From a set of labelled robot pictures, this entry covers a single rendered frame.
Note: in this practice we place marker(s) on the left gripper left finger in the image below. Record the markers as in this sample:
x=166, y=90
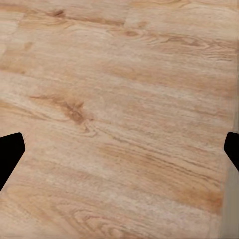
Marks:
x=12, y=148

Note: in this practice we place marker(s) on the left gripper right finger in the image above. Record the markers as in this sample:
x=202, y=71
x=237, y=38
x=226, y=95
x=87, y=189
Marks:
x=231, y=148

